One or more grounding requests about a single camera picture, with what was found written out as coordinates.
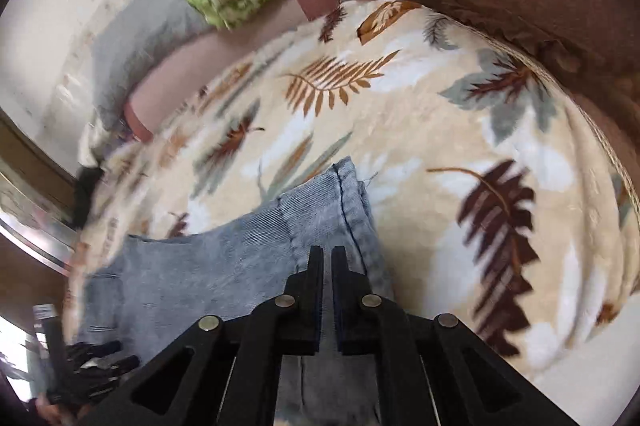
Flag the purple printed item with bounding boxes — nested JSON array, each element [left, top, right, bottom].
[[117, 116, 147, 143]]

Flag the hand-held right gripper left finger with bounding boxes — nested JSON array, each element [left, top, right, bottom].
[[80, 246, 324, 426]]

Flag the grey quilted pillow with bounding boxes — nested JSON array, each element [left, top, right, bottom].
[[92, 0, 213, 131]]

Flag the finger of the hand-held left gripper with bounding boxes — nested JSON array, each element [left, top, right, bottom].
[[67, 340, 123, 364], [72, 354, 141, 389]]

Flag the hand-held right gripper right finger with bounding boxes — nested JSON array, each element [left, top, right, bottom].
[[332, 246, 576, 426]]

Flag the white cloth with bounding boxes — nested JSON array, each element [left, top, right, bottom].
[[77, 123, 110, 167]]

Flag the blue denim pants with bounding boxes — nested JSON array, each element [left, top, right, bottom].
[[75, 157, 396, 426]]

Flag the wooden door with patterned glass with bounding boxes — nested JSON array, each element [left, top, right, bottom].
[[0, 111, 88, 279]]

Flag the beige leaf-printed blanket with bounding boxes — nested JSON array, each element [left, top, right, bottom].
[[62, 0, 640, 387]]

